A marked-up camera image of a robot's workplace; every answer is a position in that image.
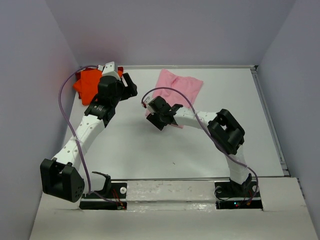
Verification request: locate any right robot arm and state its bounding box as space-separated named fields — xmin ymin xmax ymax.
xmin=142 ymin=96 xmax=252 ymax=196

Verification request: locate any orange folded t shirt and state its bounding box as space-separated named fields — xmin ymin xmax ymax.
xmin=73 ymin=68 xmax=102 ymax=106

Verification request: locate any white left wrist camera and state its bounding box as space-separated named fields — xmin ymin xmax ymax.
xmin=97 ymin=61 xmax=120 ymax=78

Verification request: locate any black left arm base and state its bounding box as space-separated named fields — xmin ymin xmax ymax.
xmin=79 ymin=171 xmax=128 ymax=211

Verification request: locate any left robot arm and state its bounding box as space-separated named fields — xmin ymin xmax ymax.
xmin=40 ymin=73 xmax=138 ymax=203

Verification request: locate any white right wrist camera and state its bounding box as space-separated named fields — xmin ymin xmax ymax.
xmin=141 ymin=96 xmax=155 ymax=117

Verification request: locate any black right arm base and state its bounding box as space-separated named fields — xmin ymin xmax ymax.
xmin=214 ymin=174 xmax=263 ymax=210

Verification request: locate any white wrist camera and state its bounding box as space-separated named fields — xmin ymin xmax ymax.
xmin=141 ymin=96 xmax=155 ymax=117
xmin=97 ymin=61 xmax=120 ymax=78

